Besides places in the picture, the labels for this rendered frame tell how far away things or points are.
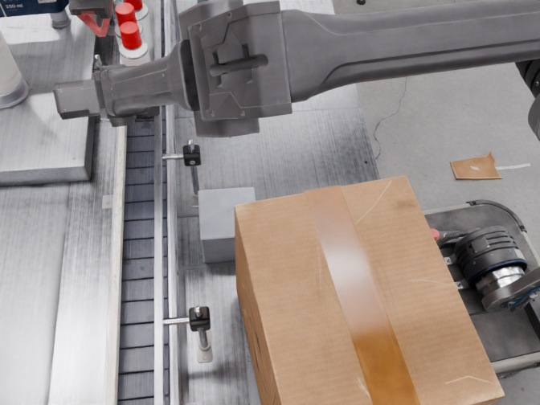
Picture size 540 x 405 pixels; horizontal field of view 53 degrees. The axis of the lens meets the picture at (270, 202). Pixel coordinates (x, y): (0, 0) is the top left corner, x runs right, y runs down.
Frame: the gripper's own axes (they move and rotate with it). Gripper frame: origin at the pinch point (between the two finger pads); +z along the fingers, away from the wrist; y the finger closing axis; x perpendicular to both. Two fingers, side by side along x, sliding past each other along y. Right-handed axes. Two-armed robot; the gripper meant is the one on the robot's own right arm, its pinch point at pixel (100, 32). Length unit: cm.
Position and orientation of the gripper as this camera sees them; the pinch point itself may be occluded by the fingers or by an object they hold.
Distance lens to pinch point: 110.8
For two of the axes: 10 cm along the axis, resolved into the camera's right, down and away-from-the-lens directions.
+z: -0.4, 5.5, 8.4
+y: 1.3, 8.3, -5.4
